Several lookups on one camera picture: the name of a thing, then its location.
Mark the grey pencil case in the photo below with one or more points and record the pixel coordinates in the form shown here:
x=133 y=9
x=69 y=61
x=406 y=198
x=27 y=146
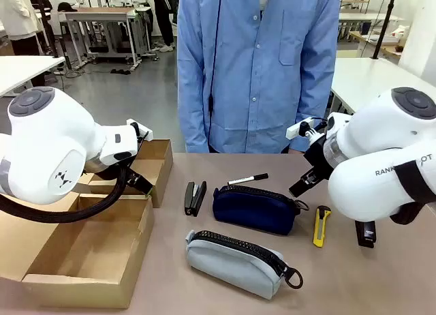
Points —
x=231 y=264

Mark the white desk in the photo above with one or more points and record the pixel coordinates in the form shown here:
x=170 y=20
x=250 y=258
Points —
x=368 y=17

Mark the black stapler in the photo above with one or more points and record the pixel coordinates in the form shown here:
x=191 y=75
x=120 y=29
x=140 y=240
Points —
x=195 y=199
x=366 y=235

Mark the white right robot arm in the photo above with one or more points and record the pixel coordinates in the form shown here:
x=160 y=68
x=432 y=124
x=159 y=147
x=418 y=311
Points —
x=374 y=141

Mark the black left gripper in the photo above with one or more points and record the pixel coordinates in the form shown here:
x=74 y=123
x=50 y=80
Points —
x=109 y=172

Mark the black and white marker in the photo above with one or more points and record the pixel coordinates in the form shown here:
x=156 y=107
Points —
x=245 y=179

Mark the dark blue bin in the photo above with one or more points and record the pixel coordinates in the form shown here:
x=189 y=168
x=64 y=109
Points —
x=366 y=28

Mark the person in white coat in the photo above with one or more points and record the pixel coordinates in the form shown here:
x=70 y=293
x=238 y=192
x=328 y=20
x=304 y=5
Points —
x=17 y=15

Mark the small cardboard box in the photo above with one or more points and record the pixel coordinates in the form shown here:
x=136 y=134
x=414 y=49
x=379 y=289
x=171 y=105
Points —
x=160 y=158

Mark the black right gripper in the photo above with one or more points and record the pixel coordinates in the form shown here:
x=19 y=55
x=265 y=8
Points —
x=318 y=154

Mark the person's left forearm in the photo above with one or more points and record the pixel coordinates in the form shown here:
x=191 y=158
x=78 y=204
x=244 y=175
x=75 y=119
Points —
x=313 y=100

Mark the black cap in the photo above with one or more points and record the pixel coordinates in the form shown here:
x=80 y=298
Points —
x=66 y=7

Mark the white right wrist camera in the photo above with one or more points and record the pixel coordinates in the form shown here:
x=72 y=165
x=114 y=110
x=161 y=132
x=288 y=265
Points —
x=296 y=129

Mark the black tripod pole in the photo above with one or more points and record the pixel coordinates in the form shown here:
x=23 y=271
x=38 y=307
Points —
x=383 y=28

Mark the yellow utility knife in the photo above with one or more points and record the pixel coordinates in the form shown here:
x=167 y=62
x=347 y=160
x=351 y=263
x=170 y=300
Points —
x=322 y=226

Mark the white table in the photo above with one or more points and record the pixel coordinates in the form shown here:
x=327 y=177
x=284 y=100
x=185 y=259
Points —
x=368 y=79
x=20 y=69

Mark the large cardboard box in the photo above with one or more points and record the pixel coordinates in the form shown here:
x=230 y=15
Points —
x=85 y=253

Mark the person in black clothes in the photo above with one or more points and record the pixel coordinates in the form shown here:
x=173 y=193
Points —
x=165 y=15

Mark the navy blue pencil case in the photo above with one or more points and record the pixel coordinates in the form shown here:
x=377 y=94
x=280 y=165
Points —
x=252 y=211

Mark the brown topped workbench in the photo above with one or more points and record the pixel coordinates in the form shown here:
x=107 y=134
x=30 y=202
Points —
x=102 y=11

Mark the person's right forearm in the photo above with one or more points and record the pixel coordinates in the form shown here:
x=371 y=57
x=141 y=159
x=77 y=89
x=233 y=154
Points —
x=190 y=117

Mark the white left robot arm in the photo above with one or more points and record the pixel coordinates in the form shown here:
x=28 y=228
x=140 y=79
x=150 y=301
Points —
x=44 y=141

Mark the person in blue shirt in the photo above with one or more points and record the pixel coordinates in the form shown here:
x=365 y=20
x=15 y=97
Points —
x=259 y=73

